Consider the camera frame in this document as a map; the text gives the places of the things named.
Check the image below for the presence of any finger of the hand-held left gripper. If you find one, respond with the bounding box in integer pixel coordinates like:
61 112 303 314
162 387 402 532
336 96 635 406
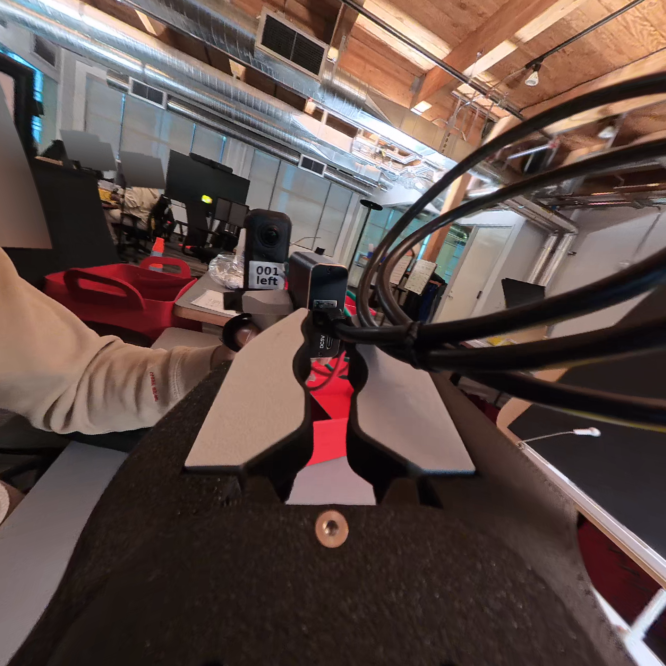
242 289 293 316

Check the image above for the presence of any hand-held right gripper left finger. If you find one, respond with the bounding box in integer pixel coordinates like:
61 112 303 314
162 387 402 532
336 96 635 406
185 308 314 504

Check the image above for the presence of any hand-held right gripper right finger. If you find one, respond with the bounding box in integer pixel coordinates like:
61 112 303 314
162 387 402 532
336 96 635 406
345 343 477 504

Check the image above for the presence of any red ethernet cable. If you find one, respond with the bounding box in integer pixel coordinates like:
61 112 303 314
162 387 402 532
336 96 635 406
306 354 350 391

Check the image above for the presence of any red storage bin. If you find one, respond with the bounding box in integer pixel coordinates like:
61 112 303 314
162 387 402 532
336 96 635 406
309 359 360 464

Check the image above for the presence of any black ethernet cable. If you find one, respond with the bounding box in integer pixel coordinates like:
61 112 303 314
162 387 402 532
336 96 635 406
307 73 666 433

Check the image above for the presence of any person's left forearm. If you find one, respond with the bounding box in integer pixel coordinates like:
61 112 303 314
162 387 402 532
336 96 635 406
0 249 225 435

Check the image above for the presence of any person's left hand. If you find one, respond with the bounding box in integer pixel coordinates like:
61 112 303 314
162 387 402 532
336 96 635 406
211 322 261 371

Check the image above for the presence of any crumpled clear plastic bag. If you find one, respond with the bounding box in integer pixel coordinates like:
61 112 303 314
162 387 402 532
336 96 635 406
208 252 246 290

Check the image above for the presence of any black tv monitor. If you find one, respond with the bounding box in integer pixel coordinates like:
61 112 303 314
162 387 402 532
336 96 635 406
164 150 251 219

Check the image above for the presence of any black floor lamp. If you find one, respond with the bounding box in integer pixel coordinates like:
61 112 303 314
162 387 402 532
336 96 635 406
360 199 384 271

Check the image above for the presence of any red tote bag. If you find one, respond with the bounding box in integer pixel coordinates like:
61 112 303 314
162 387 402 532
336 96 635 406
44 257 201 341

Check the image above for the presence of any ceiling vent grille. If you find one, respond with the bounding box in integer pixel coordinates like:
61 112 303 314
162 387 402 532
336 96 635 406
255 8 331 81

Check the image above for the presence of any silver air duct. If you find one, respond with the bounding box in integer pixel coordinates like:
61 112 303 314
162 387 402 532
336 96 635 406
0 0 375 157

